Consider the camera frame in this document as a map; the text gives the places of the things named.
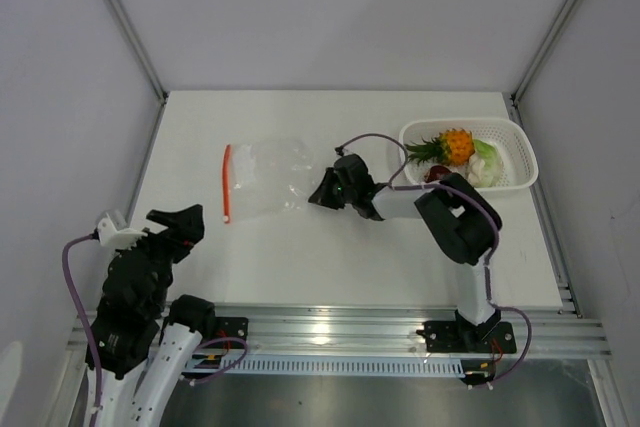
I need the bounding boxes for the green toy cabbage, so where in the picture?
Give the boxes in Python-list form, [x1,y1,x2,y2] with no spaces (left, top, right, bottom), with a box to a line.
[473,139,503,187]

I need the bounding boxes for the frame post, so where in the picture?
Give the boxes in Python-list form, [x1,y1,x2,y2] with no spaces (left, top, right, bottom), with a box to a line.
[103,0,168,104]
[510,0,583,108]

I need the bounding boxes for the left back frame post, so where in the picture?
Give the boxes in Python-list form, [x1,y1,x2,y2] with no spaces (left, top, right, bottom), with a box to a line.
[103,0,168,104]

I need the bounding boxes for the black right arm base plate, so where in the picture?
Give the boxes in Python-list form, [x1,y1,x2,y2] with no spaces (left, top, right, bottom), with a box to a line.
[415,320,517,354]

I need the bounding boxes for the white plastic basket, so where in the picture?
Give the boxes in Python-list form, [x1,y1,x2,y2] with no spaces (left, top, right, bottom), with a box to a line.
[399,118,539,196]

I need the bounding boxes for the white slotted cable duct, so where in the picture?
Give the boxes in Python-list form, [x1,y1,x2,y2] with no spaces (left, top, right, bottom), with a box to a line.
[184,355,464,377]

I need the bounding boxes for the right back frame post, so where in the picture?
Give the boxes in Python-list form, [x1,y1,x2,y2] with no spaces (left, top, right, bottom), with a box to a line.
[510,0,583,108]

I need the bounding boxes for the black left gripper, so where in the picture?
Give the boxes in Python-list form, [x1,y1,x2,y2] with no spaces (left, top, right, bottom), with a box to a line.
[117,203,205,313]

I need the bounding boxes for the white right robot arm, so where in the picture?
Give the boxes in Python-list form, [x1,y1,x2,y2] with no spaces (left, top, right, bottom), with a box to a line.
[308,154,502,351]

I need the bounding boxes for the aluminium frame rail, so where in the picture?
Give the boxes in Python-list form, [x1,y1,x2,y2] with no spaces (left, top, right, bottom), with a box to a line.
[67,304,614,361]

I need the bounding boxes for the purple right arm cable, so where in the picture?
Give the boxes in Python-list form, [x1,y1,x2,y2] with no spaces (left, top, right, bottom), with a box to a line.
[334,133,532,391]

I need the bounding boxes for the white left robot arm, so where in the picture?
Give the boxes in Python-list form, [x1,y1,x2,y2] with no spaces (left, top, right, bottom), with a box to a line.
[84,204,217,426]

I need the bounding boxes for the clear zip bag orange zipper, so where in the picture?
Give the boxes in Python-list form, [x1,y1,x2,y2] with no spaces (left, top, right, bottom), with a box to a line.
[221,137,320,224]

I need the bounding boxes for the dark red toy apple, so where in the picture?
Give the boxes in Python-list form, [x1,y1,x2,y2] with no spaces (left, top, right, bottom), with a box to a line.
[424,165,451,183]

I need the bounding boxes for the toy pineapple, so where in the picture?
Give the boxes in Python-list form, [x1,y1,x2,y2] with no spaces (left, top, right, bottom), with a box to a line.
[405,129,475,167]

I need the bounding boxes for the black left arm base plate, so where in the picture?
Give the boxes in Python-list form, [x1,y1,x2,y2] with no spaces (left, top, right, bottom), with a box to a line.
[213,317,249,351]

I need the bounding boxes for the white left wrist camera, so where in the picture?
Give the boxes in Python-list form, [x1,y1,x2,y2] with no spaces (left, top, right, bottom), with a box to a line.
[96,210,147,251]

